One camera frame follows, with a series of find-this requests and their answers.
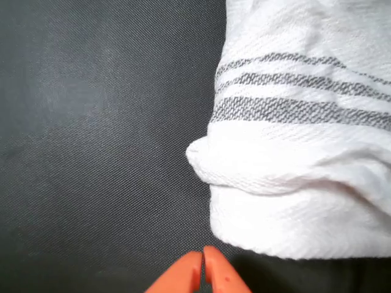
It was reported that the black desk mat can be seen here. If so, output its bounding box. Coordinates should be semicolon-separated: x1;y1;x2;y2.
0;0;391;293

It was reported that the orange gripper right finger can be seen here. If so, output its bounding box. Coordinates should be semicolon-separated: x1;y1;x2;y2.
202;245;253;293

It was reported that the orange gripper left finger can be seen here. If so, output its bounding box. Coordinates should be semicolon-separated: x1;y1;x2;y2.
144;251;204;293

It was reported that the white striped towel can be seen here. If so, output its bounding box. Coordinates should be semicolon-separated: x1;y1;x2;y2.
185;0;391;261

